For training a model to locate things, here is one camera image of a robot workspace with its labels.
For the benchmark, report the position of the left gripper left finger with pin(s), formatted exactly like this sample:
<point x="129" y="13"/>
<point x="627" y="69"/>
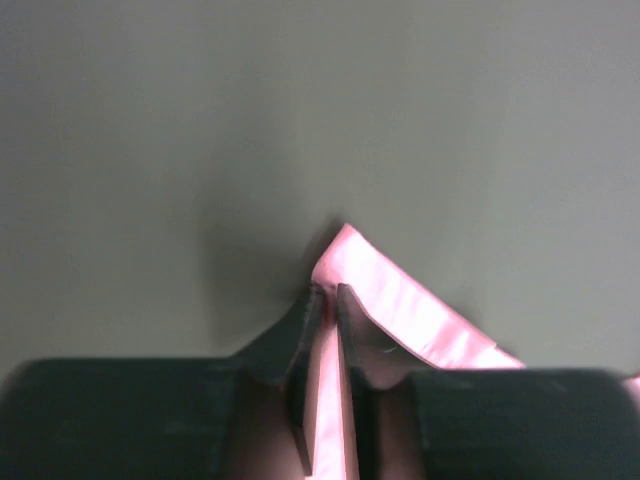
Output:
<point x="235" y="417"/>

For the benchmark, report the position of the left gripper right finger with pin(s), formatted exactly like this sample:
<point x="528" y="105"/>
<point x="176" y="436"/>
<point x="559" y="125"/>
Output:
<point x="416" y="421"/>

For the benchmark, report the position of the light pink t-shirt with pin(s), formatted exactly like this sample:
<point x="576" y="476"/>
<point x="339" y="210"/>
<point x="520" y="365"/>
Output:
<point x="409" y="313"/>

